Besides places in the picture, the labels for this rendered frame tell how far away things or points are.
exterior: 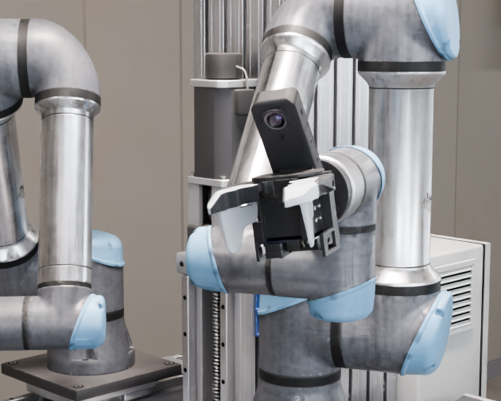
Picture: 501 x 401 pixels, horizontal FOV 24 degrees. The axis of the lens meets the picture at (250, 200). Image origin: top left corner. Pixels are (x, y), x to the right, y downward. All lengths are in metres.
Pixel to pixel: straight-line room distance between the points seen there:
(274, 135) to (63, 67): 0.61
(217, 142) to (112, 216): 2.07
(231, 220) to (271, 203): 0.06
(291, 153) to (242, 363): 0.74
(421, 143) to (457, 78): 3.65
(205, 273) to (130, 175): 2.54
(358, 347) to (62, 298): 0.41
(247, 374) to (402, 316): 0.39
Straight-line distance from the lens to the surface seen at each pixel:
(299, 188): 1.02
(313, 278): 1.29
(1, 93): 1.73
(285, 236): 1.11
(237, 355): 1.83
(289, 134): 1.13
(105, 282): 1.95
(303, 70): 1.48
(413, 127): 1.52
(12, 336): 1.62
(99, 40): 3.77
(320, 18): 1.52
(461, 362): 2.10
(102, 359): 1.96
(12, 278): 1.95
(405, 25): 1.49
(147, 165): 3.91
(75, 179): 1.65
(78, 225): 1.63
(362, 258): 1.29
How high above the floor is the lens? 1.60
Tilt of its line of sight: 8 degrees down
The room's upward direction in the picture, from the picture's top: straight up
